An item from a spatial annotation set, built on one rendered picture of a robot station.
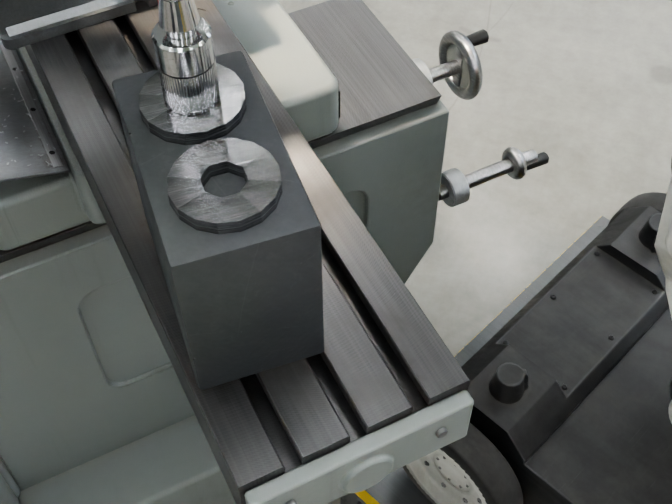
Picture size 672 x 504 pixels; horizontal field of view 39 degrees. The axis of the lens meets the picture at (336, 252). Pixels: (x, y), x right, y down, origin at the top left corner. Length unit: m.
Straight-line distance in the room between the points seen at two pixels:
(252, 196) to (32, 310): 0.67
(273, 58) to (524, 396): 0.57
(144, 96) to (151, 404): 0.90
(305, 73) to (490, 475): 0.58
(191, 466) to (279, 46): 0.75
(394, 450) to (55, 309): 0.64
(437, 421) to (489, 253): 1.34
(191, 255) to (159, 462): 1.01
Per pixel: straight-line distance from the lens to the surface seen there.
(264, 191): 0.73
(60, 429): 1.60
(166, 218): 0.74
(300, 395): 0.85
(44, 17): 1.22
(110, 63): 1.17
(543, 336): 1.35
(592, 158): 2.43
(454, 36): 1.57
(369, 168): 1.40
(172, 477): 1.68
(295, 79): 1.28
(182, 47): 0.75
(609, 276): 1.43
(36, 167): 1.16
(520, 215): 2.26
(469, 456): 1.24
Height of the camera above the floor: 1.70
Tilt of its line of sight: 52 degrees down
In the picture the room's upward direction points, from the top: straight up
